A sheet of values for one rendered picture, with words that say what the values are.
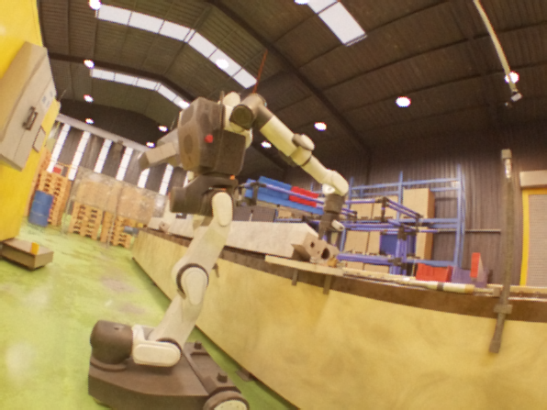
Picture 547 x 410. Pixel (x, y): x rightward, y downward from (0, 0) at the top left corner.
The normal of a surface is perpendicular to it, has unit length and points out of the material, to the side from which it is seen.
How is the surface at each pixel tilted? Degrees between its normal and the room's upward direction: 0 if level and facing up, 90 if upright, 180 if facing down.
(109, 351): 90
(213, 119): 88
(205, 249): 90
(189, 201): 113
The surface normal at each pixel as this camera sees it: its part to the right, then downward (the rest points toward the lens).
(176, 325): 0.54, -0.06
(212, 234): 0.28, 0.27
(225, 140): 0.67, 0.15
